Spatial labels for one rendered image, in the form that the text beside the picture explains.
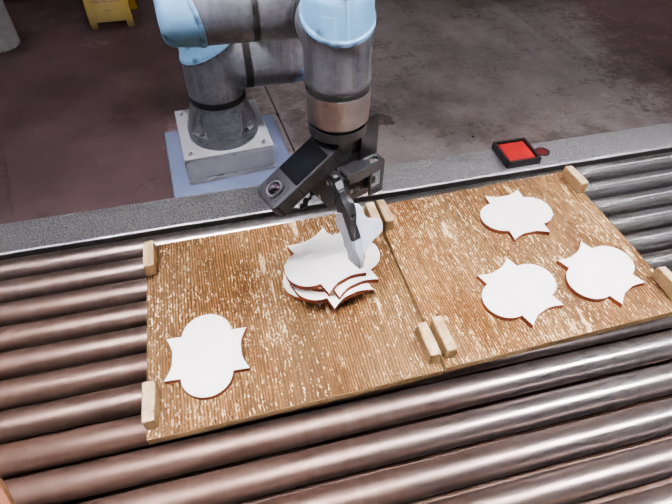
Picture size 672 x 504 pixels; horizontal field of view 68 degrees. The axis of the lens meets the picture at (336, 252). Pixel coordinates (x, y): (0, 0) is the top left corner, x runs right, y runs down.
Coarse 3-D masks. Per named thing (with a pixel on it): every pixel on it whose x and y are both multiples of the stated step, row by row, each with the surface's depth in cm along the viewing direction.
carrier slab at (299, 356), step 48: (192, 240) 87; (240, 240) 87; (288, 240) 87; (384, 240) 87; (192, 288) 80; (240, 288) 80; (384, 288) 80; (288, 336) 74; (336, 336) 74; (384, 336) 74; (240, 384) 69; (288, 384) 69; (336, 384) 69; (384, 384) 69; (192, 432) 65
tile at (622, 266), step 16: (576, 256) 84; (592, 256) 84; (608, 256) 84; (624, 256) 84; (576, 272) 81; (592, 272) 81; (608, 272) 81; (624, 272) 81; (576, 288) 79; (592, 288) 79; (608, 288) 79; (624, 288) 79
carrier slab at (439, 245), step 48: (480, 192) 96; (528, 192) 96; (432, 240) 87; (480, 240) 87; (528, 240) 87; (576, 240) 87; (624, 240) 87; (432, 288) 80; (480, 288) 80; (480, 336) 74; (528, 336) 74; (576, 336) 75
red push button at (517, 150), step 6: (504, 144) 108; (510, 144) 108; (516, 144) 108; (522, 144) 108; (504, 150) 106; (510, 150) 106; (516, 150) 106; (522, 150) 106; (528, 150) 106; (510, 156) 105; (516, 156) 105; (522, 156) 105; (528, 156) 105; (534, 156) 105
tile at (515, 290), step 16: (496, 272) 81; (512, 272) 81; (528, 272) 81; (544, 272) 81; (496, 288) 79; (512, 288) 79; (528, 288) 79; (544, 288) 79; (496, 304) 77; (512, 304) 77; (528, 304) 77; (544, 304) 77; (560, 304) 77; (512, 320) 76; (528, 320) 75
